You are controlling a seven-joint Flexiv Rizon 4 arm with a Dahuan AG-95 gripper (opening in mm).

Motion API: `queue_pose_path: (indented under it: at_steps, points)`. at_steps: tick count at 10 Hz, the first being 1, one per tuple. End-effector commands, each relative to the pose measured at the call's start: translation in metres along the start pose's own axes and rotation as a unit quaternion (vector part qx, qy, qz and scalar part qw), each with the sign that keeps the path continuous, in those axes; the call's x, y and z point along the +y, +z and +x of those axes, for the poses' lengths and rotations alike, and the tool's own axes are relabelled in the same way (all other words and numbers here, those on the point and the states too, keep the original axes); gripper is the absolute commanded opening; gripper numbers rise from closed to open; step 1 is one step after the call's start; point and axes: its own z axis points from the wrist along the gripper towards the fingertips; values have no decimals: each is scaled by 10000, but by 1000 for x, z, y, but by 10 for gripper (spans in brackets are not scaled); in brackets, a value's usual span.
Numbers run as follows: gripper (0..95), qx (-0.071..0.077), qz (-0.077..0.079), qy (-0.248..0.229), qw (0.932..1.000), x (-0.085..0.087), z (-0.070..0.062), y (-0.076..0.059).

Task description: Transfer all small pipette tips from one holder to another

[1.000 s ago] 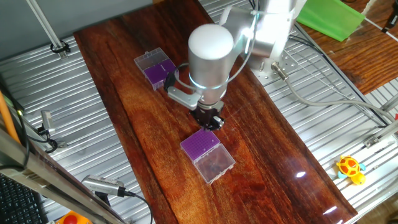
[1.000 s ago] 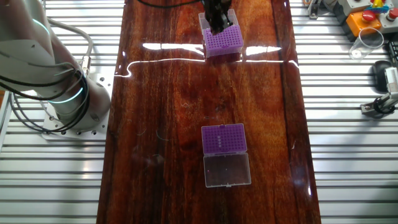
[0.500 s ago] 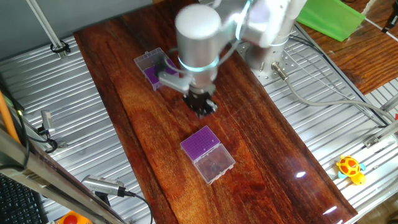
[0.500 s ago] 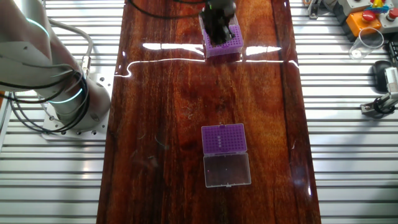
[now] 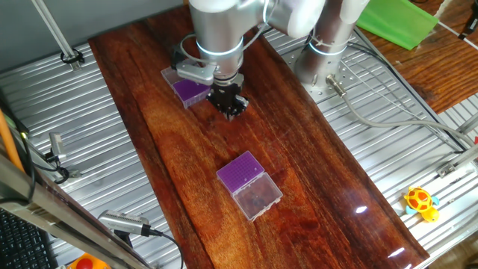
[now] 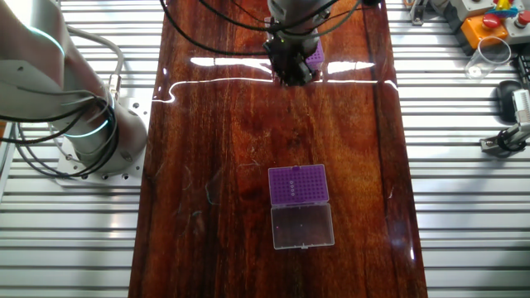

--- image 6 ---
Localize black keyboard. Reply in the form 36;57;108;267
513;53;530;89

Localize grey control box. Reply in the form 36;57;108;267
449;0;496;22

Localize orange emergency stop button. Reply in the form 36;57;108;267
459;13;509;54

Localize black base cables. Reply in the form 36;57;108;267
0;91;120;180

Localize purple pipette tip box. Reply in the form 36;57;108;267
267;163;335;251
263;16;325;72

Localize colourful small toy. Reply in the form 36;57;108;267
492;0;519;18

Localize aluminium corner bracket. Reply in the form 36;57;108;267
408;0;430;26

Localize grey cable with metal connector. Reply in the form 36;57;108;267
65;24;125;101

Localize grey box red button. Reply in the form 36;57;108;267
504;10;530;46

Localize dark wooden board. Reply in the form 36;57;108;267
128;0;428;298

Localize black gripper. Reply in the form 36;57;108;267
263;29;320;88

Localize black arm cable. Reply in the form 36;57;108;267
159;0;365;57

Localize clear plastic cup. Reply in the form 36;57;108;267
464;36;513;80

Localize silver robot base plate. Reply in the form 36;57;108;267
55;97;152;187

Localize black ring clamp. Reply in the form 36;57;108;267
496;129;528;152

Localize silver ribbed camera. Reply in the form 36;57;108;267
512;88;530;122

